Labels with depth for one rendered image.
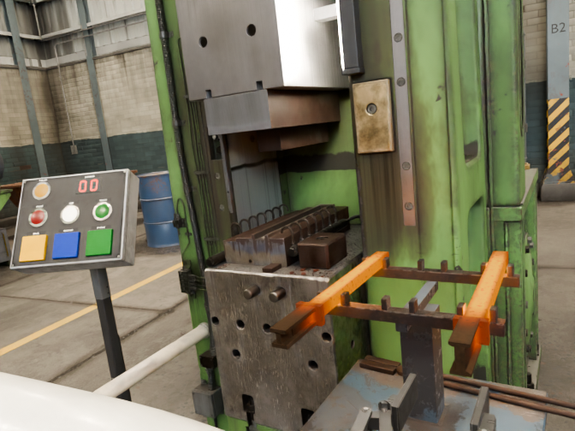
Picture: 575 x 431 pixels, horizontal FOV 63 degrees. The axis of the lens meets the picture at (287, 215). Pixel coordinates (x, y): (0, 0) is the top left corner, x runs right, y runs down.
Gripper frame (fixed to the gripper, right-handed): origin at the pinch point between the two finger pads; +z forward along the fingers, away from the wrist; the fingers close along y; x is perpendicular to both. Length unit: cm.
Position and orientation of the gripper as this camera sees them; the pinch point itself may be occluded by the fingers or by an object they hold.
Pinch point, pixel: (442, 405)
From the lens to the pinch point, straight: 56.0
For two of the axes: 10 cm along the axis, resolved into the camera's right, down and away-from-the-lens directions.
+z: 5.0, -2.1, 8.4
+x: -1.0, -9.8, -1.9
